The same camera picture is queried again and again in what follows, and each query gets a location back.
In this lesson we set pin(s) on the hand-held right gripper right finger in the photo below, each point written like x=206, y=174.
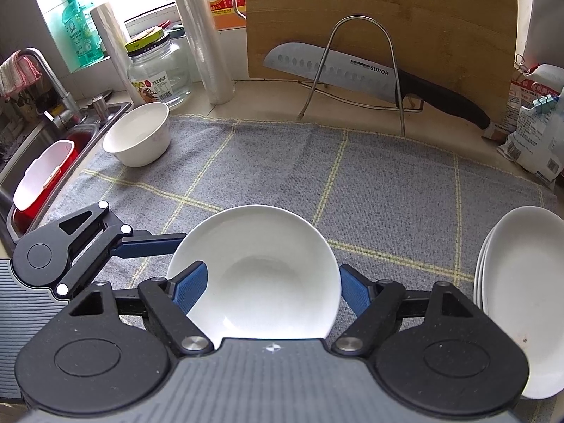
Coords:
x=357, y=291

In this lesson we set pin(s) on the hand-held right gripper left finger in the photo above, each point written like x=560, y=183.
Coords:
x=191, y=286

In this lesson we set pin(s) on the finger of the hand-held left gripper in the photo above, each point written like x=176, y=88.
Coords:
x=145, y=244

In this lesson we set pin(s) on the floral print white bowl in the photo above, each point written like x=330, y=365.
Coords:
x=264, y=251

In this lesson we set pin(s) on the plain white bowl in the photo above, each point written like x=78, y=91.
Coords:
x=141, y=141

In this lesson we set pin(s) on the grey blue checked towel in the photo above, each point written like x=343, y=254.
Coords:
x=396, y=185

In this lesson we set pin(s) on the red basin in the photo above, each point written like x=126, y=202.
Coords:
x=83, y=141

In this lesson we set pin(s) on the metal sink knob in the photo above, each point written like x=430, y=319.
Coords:
x=100, y=105

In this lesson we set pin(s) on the steel sink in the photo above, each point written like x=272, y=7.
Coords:
x=26, y=150

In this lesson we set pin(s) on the glass jar with green lid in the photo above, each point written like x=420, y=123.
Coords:
x=158, y=75

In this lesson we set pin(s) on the metal faucet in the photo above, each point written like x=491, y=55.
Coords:
x=57, y=92

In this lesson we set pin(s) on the tall plastic wrap roll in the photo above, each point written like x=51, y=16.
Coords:
x=207, y=61

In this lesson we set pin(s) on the short plastic wrap roll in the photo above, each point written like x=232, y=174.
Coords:
x=110, y=44

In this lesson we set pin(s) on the teal plastic bottle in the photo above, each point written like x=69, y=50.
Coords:
x=100, y=35

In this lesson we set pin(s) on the striped rag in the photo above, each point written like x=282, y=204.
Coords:
x=17, y=72

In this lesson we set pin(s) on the teal pump soap bottle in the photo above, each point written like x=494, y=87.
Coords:
x=75, y=31

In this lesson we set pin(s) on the white blue printed bag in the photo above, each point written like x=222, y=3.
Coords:
x=537, y=141

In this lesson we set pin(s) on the teal binder clip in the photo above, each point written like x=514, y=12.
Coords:
x=544, y=102

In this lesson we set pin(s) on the orange white bag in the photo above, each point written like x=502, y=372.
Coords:
x=528, y=86

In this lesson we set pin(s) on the bamboo cutting board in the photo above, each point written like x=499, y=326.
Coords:
x=396, y=9

